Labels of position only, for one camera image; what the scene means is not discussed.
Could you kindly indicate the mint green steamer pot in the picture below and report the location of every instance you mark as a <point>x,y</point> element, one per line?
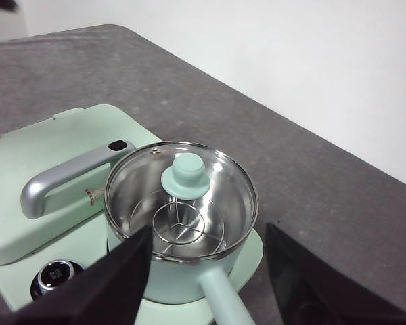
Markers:
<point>176,281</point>

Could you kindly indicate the mint green breakfast machine base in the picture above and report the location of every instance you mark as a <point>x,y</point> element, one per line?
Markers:
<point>84,243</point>

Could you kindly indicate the mint green hinged griddle lid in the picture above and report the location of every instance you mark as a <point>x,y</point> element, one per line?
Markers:
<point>37,152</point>

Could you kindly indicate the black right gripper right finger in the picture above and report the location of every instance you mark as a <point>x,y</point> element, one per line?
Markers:
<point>311,298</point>

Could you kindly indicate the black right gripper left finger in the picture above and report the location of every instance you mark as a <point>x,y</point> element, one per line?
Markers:
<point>98,294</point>

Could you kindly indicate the glass pot lid green knob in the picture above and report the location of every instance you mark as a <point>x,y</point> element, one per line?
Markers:
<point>186,176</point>

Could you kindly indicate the silver control knob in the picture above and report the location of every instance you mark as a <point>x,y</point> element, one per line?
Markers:
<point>55,274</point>

